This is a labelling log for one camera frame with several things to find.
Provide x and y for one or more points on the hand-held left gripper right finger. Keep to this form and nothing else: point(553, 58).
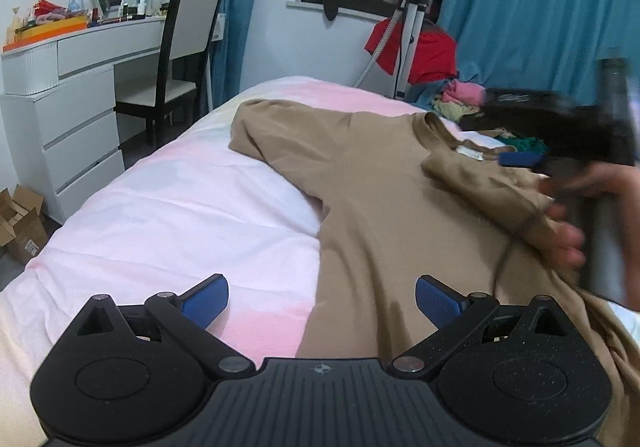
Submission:
point(440, 299)

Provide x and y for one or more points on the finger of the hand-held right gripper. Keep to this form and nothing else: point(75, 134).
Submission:
point(522, 160)

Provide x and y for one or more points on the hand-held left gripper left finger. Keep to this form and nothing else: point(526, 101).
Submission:
point(205, 299)

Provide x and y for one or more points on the tan printed t-shirt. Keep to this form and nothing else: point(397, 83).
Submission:
point(400, 207)

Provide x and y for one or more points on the person's right hand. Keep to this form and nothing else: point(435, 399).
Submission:
point(570, 242)

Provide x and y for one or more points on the green cloth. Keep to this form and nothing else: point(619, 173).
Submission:
point(522, 144)

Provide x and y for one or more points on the pink cloth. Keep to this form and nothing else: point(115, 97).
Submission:
point(467, 92)

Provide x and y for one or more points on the yellow-green fuzzy cloth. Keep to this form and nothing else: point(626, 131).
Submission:
point(450, 111)

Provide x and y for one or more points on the teal blue cloth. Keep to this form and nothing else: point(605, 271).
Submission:
point(427, 94)

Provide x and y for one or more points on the pastel bed blanket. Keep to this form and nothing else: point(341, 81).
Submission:
point(150, 207)

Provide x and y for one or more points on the wide blue curtain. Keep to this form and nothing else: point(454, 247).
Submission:
point(540, 2)

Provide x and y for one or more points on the red garment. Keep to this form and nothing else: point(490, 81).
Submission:
point(430, 52)

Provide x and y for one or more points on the garment steamer stand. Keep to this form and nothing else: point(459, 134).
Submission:
point(411, 22)

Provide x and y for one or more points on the cardboard box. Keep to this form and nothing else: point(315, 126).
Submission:
point(22, 227)

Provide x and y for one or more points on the white dressing table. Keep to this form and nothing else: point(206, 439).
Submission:
point(75, 127)

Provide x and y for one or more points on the black and beige chair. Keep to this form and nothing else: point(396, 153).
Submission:
point(192, 22)

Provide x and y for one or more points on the narrow blue curtain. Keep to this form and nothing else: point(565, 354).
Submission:
point(230, 2)

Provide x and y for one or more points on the orange tray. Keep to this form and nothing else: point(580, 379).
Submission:
point(45, 34)

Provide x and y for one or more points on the white wall socket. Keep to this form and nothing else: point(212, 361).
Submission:
point(218, 27)

